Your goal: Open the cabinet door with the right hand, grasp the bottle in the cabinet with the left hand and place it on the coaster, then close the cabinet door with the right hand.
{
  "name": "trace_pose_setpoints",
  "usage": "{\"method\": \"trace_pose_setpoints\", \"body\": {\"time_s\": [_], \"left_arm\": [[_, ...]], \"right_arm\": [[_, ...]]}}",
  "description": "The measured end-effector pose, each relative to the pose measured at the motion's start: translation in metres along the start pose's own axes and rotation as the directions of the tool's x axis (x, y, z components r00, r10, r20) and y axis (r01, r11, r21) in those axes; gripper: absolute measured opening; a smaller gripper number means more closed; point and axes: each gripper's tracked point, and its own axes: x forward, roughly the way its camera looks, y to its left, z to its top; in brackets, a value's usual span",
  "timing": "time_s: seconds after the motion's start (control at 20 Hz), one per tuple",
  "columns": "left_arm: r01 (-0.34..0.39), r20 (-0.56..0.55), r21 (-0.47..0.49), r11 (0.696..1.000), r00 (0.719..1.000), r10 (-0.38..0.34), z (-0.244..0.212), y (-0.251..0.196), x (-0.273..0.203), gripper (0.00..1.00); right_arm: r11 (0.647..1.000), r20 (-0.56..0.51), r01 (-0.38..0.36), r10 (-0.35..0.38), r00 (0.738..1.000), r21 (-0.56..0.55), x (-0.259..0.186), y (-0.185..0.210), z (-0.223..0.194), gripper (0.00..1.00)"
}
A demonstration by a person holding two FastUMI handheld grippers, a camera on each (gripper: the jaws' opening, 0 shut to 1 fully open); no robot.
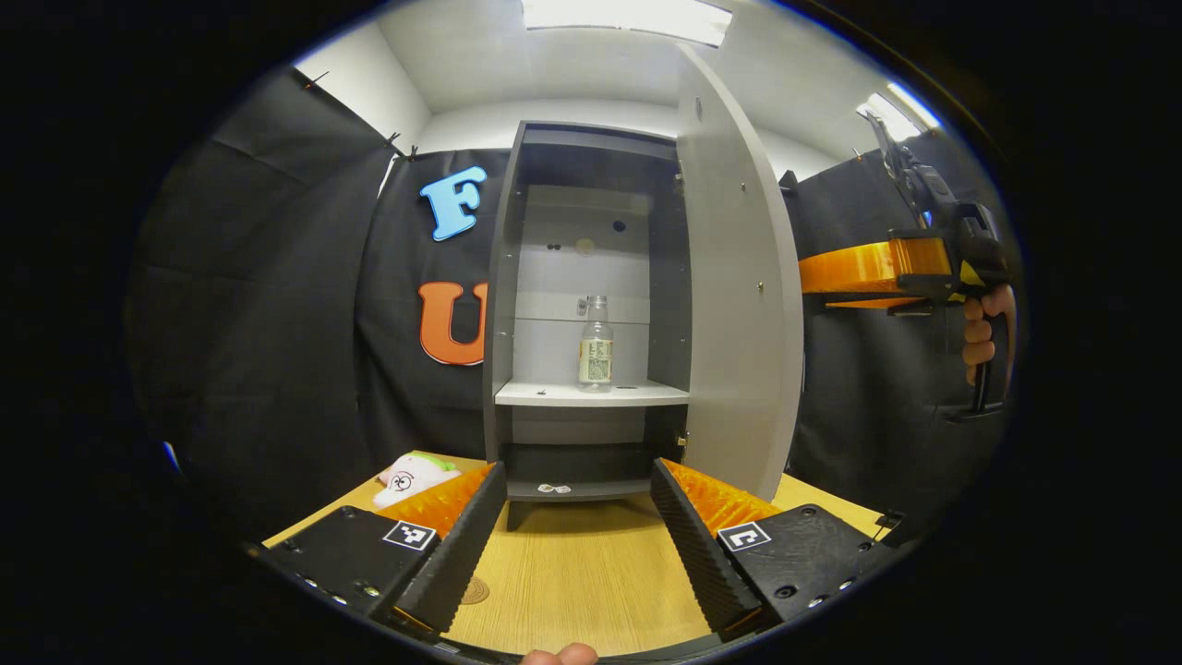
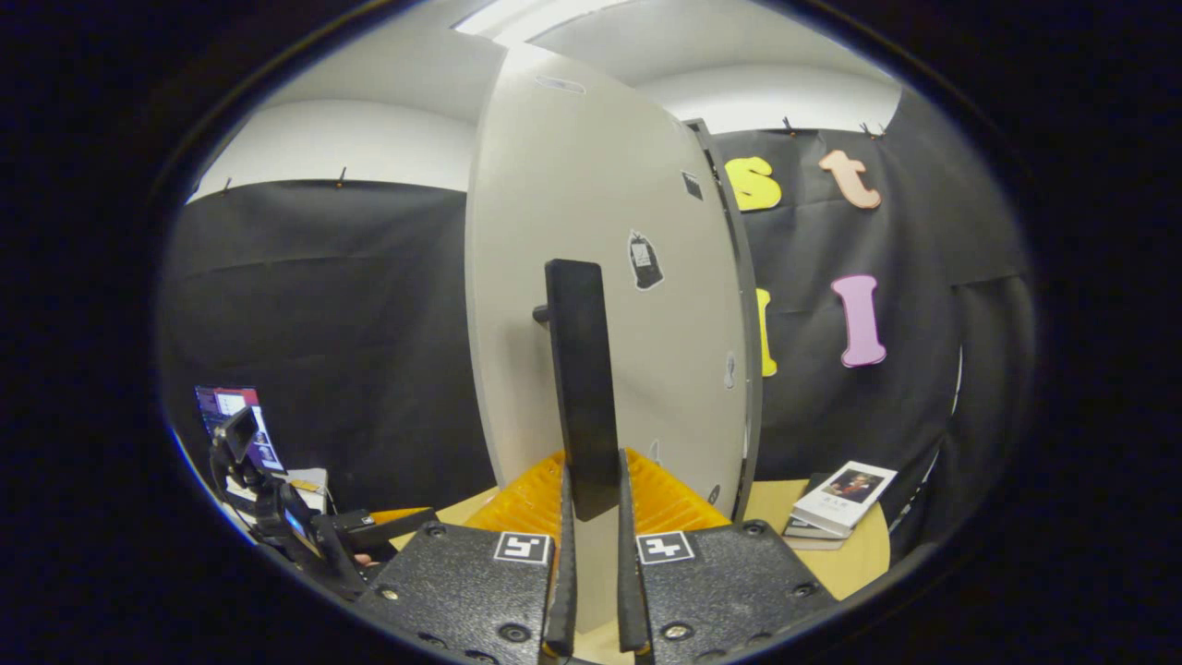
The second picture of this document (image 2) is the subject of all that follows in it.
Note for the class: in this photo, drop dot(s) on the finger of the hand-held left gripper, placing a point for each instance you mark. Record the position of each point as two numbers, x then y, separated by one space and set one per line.
388 531

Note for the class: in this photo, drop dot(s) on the grey cabinet door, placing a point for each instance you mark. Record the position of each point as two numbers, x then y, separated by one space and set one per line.
572 185

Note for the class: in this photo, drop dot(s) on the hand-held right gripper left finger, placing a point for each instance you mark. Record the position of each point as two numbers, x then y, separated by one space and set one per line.
560 591

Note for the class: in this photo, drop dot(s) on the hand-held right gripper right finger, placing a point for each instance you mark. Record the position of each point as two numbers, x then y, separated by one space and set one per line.
630 600

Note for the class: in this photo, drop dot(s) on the pale cover book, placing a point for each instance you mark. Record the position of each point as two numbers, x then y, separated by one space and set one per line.
813 544

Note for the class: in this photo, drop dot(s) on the laptop screen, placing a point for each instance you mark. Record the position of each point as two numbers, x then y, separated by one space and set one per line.
222 402

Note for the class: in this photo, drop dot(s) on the white photo cover book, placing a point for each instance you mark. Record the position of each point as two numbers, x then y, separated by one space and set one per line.
845 499

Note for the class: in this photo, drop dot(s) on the dark cover book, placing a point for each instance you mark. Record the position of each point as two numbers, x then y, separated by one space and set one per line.
800 528

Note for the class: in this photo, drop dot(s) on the black backdrop cloth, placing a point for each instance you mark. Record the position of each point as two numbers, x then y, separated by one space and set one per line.
351 323

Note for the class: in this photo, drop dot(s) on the pale box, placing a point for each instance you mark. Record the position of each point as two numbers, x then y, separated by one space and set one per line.
309 485

